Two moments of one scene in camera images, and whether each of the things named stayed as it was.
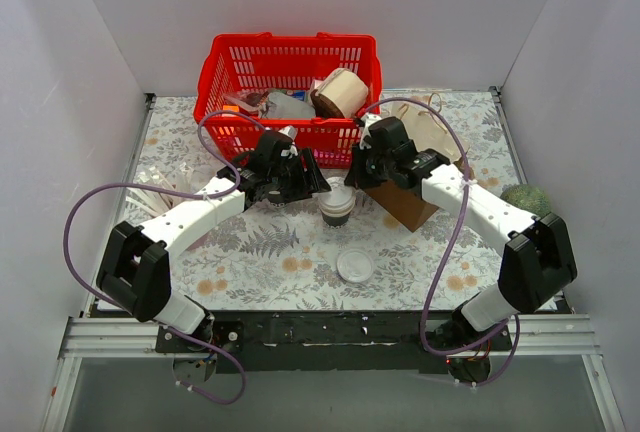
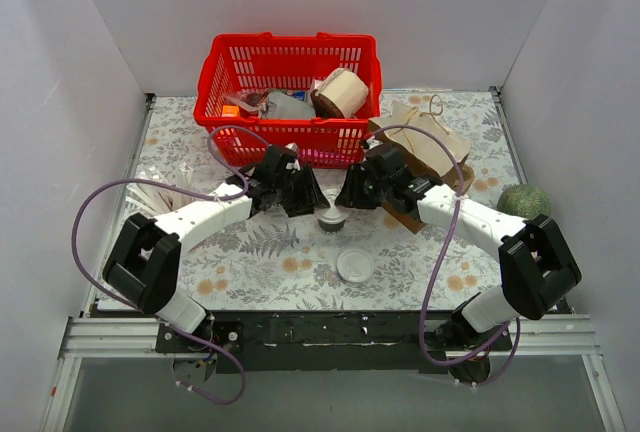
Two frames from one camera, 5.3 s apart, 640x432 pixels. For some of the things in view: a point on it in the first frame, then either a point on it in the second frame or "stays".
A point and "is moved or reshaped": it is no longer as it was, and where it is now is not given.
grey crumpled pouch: [282, 106] stays
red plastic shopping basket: [320, 87] stays
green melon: [528, 197] stays
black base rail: [349, 341] stays
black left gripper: [302, 172] to [294, 189]
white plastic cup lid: [355, 265] stays
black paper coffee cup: [336, 221] is moved or reshaped
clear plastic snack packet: [252, 101] stays
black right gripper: [361, 172] to [364, 188]
